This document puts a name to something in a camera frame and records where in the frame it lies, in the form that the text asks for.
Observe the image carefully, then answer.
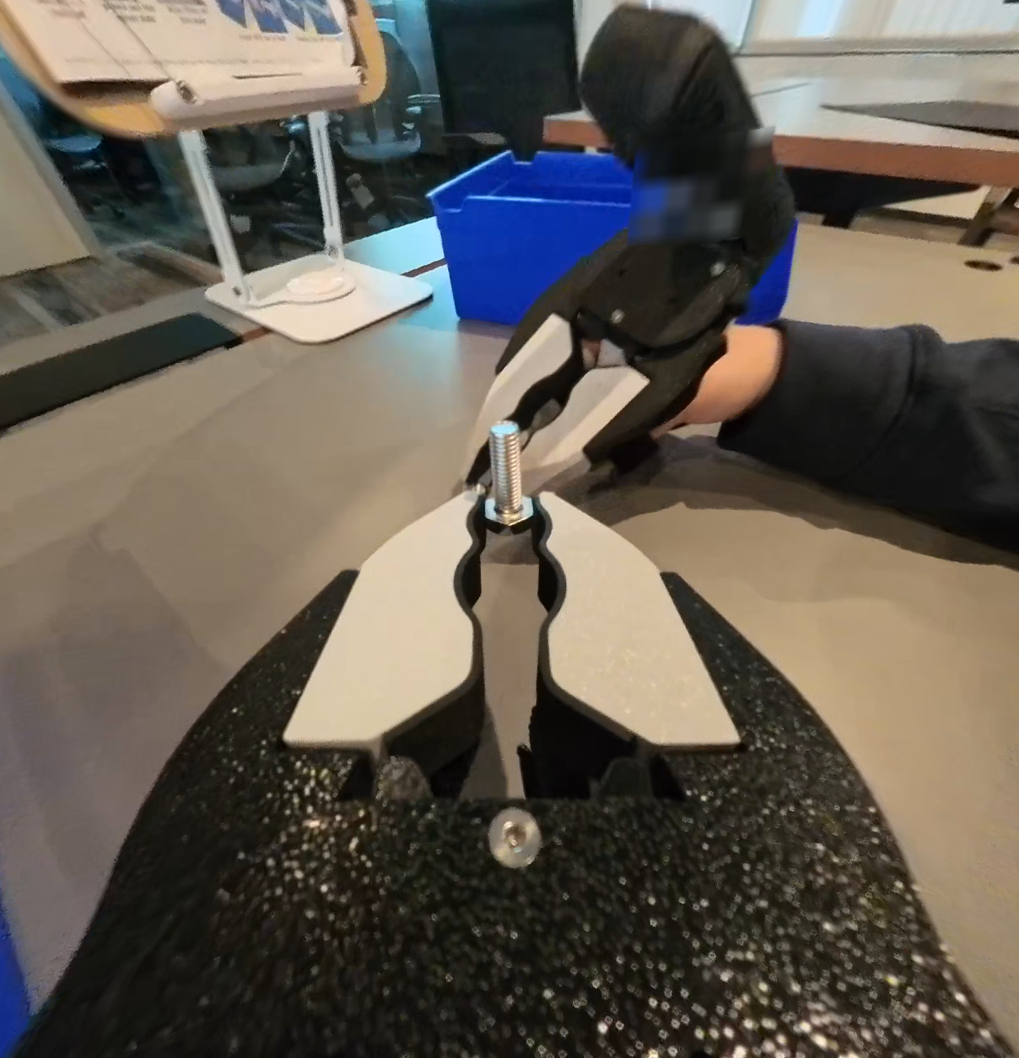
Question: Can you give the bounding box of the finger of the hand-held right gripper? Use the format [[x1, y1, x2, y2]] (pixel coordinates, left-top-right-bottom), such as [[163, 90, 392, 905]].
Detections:
[[462, 316, 590, 489], [517, 362, 651, 487]]

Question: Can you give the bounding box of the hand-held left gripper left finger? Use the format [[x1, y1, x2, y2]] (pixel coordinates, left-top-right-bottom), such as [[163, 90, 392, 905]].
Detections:
[[283, 494, 487, 778]]

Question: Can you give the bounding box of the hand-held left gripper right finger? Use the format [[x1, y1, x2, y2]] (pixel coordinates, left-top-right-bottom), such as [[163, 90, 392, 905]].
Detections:
[[530, 493, 743, 778]]

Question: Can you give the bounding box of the silver hex bolt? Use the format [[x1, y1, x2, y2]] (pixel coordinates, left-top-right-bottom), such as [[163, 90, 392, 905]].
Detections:
[[481, 420, 538, 534]]

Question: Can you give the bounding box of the person's right forearm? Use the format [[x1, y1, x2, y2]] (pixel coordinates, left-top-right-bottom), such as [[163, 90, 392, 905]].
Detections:
[[714, 318, 1019, 557]]

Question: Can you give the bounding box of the person's right hand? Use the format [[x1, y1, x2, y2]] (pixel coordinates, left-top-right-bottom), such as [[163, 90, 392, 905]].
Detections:
[[650, 324, 789, 441]]

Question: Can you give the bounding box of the white document stand wooden board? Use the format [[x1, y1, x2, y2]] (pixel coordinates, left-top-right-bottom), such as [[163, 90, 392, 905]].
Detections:
[[0, 0, 434, 344]]

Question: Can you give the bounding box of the wooden edged background table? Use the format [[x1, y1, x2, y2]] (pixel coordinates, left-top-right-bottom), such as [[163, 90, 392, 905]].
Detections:
[[542, 78, 1019, 249]]

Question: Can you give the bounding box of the black mesh chair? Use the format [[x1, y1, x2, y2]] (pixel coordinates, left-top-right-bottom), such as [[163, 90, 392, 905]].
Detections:
[[427, 0, 582, 160]]

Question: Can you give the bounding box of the grey office chair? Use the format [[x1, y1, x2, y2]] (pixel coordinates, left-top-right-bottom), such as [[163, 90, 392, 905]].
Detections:
[[339, 25, 429, 165]]

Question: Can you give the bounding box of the dark mat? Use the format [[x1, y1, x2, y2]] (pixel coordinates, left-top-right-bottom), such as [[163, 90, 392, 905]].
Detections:
[[822, 101, 1019, 140]]

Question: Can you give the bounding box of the black table mat strip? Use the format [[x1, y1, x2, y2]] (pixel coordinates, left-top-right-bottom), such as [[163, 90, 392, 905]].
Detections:
[[0, 314, 244, 439]]

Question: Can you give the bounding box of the printed instruction sheet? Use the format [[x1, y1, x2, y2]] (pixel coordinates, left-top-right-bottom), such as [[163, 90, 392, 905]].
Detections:
[[0, 0, 353, 85]]

